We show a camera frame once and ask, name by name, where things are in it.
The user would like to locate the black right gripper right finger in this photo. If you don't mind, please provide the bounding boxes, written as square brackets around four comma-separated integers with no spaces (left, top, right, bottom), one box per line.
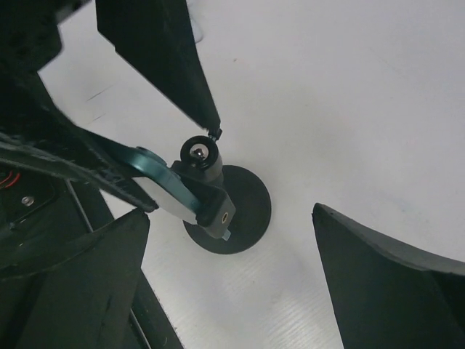
[312,204,464,348]

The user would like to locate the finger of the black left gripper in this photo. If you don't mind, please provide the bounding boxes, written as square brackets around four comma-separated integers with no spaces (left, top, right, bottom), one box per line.
[1,73,158,212]
[95,0,221,129]

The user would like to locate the green phone black screen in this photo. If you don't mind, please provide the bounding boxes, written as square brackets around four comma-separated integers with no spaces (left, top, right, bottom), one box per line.
[88,132,201,224]

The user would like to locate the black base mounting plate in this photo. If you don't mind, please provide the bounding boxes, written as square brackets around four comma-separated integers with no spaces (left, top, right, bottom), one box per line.
[1,166,182,348]

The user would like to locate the black phone stand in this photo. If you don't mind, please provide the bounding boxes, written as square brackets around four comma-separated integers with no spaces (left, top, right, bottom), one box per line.
[171,135,272,255]

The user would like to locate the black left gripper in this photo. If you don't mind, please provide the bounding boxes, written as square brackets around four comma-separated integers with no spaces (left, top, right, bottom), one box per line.
[1,1,88,136]

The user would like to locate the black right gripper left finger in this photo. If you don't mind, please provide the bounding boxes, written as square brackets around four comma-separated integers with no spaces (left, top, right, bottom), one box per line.
[1,209,150,348]

